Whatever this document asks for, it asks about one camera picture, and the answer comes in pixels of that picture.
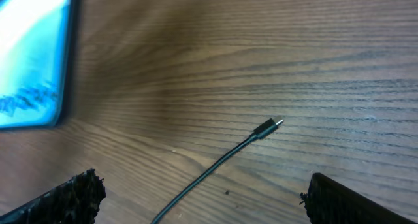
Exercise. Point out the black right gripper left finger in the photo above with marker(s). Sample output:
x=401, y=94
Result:
x=76, y=201

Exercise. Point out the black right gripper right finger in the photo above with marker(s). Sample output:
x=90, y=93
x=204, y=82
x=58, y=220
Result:
x=329, y=202

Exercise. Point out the blue Galaxy smartphone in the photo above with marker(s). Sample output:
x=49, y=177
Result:
x=38, y=42

